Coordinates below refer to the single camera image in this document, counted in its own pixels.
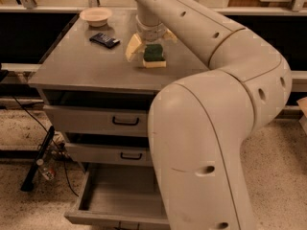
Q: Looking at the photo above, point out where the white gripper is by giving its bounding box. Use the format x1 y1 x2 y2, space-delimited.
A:
125 15 177 61

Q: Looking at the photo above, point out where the green and yellow sponge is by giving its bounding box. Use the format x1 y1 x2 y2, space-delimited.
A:
143 44 166 68

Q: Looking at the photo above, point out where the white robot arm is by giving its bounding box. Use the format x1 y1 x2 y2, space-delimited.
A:
135 0 292 230

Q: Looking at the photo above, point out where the grey drawer cabinet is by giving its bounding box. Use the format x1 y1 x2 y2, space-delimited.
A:
28 9 210 177

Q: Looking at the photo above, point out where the grey top drawer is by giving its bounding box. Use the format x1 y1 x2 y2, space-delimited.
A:
44 105 148 137

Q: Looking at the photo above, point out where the grey middle drawer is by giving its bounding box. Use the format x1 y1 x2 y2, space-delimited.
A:
65 143 153 167

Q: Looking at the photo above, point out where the grey open bottom drawer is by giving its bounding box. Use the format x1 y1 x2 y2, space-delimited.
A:
65 164 170 230

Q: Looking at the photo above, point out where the beige bowl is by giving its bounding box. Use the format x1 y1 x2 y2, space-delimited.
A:
80 8 112 27

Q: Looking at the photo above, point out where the small plastic bottle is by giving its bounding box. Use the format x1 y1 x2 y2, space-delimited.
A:
36 159 56 181

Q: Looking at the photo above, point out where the black stand leg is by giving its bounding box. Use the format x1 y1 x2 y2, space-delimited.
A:
20 126 55 192

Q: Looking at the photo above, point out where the black floor cable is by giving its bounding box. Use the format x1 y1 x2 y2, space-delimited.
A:
12 95 80 197

